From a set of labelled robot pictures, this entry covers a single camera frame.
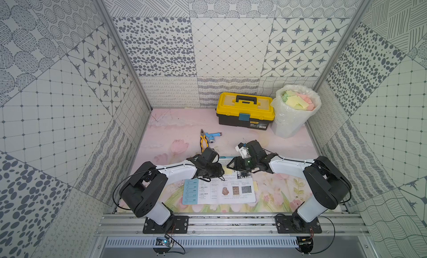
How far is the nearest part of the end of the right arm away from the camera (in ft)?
2.25

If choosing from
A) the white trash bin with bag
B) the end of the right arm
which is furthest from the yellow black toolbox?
the end of the right arm

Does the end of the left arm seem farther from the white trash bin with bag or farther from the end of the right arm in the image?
the white trash bin with bag

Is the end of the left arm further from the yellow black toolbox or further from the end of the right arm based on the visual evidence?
the yellow black toolbox

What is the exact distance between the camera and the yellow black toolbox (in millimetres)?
995

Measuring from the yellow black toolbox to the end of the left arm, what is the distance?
1.06 feet

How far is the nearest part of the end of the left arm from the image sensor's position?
674 mm
